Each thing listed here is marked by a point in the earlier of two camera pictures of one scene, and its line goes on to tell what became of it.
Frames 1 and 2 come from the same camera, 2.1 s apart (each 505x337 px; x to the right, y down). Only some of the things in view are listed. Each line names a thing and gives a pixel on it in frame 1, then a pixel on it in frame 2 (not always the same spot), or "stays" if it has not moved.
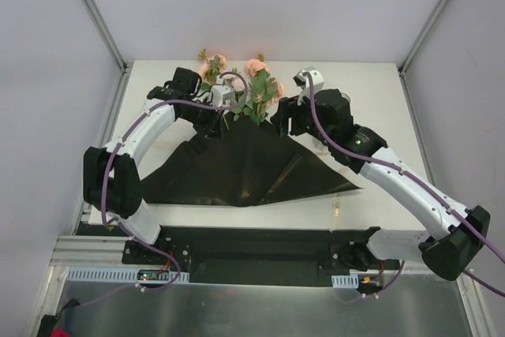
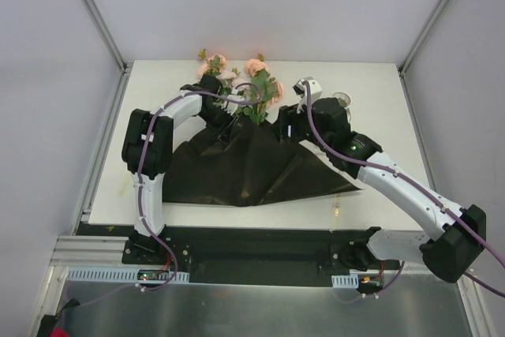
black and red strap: (46, 327) stays
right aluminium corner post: (421, 39) stays
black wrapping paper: (240, 162) stays
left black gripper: (211, 125) → (220, 121)
